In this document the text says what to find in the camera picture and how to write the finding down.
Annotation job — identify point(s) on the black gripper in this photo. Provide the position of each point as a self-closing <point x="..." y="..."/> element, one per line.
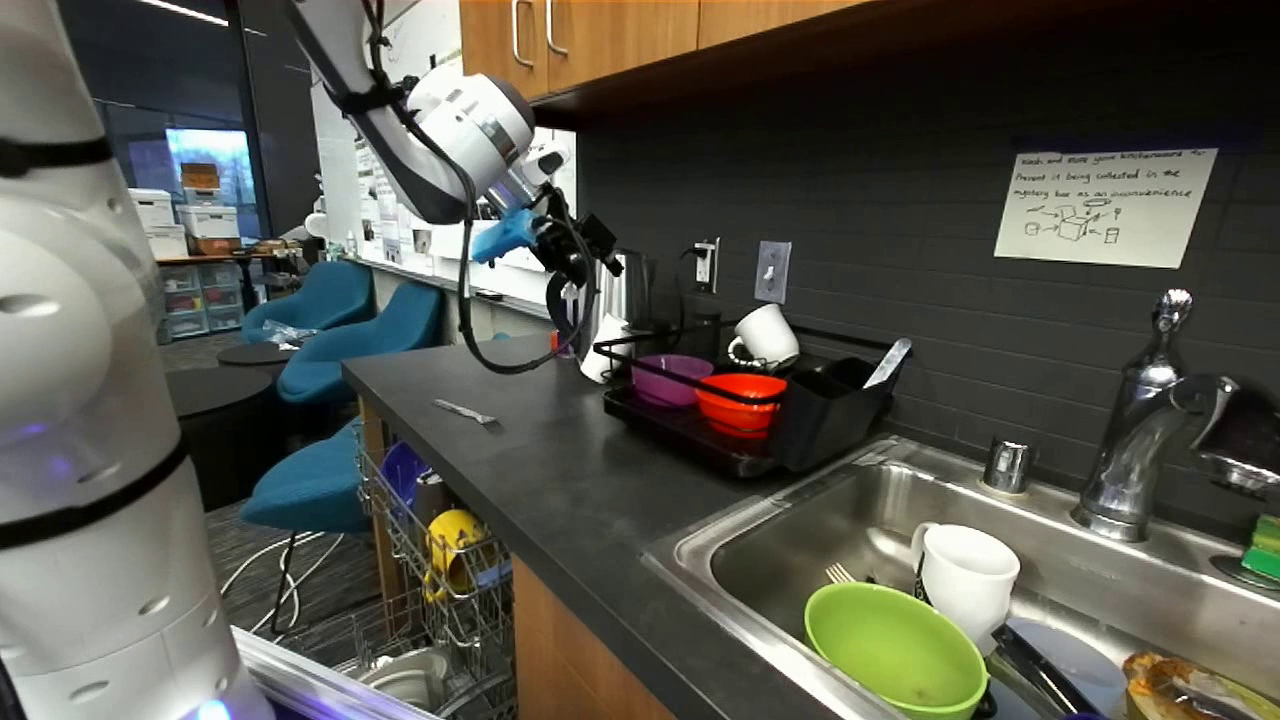
<point x="567" y="225"/>

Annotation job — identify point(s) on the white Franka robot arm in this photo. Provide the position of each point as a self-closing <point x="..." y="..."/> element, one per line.
<point x="81" y="401"/>

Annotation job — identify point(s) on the small red cap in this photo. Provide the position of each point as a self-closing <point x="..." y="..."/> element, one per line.
<point x="559" y="342"/>

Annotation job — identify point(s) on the purple bowl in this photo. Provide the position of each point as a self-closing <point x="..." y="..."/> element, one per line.
<point x="666" y="382"/>

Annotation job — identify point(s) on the white mug with blue rim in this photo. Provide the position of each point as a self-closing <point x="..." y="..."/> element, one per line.
<point x="766" y="332"/>

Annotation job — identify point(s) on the small metal strip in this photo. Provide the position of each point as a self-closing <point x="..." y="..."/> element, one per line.
<point x="466" y="412"/>

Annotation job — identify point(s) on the red bowl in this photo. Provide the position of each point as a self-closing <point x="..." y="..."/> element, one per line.
<point x="743" y="401"/>

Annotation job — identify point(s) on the printed research poster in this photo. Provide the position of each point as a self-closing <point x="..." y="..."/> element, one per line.
<point x="385" y="225"/>

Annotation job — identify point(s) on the blue upholstered chair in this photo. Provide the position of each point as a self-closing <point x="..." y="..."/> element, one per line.
<point x="314" y="482"/>
<point x="314" y="303"/>
<point x="355" y="344"/>

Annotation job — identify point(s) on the whiteboard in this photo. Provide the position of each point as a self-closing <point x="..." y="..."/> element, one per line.
<point x="344" y="202"/>

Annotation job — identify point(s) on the black utensil caddy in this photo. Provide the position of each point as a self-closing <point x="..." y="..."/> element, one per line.
<point x="824" y="420"/>

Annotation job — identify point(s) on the yellow mug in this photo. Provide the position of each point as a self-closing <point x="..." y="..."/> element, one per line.
<point x="451" y="540"/>

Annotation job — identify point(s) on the white utensil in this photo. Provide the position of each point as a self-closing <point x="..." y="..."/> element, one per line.
<point x="884" y="363"/>

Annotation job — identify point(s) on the dark round side table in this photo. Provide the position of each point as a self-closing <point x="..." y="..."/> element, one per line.
<point x="252" y="355"/>

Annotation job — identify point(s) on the stainless steel sink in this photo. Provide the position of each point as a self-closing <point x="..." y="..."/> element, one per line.
<point x="824" y="533"/>

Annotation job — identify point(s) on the dishwasher cup rack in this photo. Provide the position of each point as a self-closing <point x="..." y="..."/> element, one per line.
<point x="466" y="607"/>

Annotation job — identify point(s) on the shelf with storage boxes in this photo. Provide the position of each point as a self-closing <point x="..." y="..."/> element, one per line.
<point x="203" y="225"/>

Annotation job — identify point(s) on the wooden base cabinet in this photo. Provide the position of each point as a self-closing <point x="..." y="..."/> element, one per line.
<point x="574" y="667"/>

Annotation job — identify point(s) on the dishwasher plate rack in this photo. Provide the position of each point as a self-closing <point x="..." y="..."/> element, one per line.
<point x="475" y="693"/>

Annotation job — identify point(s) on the white dinner plate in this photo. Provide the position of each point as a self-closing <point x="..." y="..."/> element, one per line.
<point x="407" y="676"/>

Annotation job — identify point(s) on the plain white mug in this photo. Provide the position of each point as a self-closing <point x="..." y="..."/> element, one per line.
<point x="967" y="573"/>

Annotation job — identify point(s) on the green bowl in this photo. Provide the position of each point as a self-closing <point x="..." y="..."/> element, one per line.
<point x="893" y="655"/>

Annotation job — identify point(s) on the chrome faucet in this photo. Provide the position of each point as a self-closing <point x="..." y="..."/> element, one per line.
<point x="1135" y="442"/>

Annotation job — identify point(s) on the brown plate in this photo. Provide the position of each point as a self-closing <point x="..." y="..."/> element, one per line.
<point x="1175" y="684"/>

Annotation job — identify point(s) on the green sponge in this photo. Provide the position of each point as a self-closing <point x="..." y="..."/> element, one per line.
<point x="1263" y="549"/>

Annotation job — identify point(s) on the blue wrist camera box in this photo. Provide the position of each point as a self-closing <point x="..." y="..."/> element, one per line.
<point x="505" y="236"/>

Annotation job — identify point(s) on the metal light switch plate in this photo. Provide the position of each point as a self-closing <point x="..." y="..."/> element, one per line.
<point x="775" y="271"/>

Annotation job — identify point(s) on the wooden wall cabinet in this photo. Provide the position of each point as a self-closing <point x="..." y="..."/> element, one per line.
<point x="627" y="33"/>

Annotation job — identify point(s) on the white paper wall sign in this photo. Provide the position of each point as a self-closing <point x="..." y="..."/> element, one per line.
<point x="1106" y="204"/>

